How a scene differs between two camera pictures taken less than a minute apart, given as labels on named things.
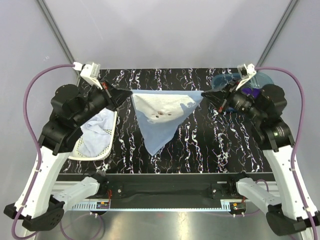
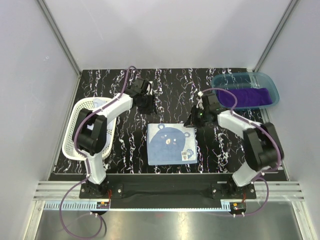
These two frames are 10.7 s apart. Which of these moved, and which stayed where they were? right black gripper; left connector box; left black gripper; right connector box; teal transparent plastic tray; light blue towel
Moved: light blue towel; left black gripper; right black gripper
Stayed: teal transparent plastic tray; left connector box; right connector box
